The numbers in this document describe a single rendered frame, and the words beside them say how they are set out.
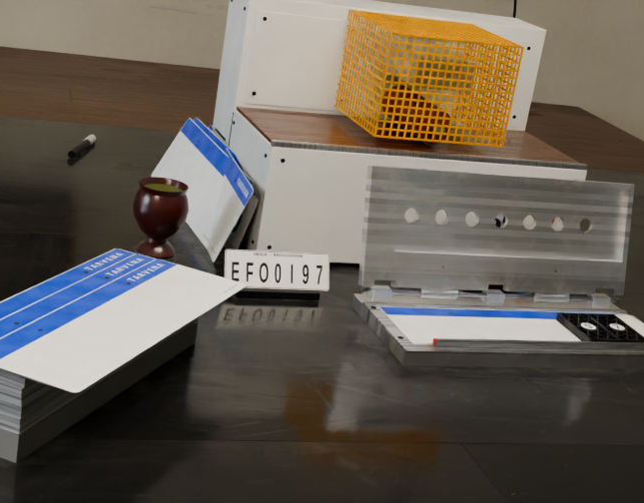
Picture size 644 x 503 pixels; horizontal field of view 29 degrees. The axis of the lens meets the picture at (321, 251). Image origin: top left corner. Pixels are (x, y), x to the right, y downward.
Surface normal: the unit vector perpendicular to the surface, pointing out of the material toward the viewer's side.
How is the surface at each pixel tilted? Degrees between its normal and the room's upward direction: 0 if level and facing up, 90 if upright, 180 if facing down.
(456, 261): 76
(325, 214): 90
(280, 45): 90
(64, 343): 0
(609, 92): 90
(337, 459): 0
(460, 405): 0
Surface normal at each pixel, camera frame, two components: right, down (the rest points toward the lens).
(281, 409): 0.16, -0.94
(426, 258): 0.34, 0.11
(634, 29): 0.27, 0.34
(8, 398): -0.37, 0.24
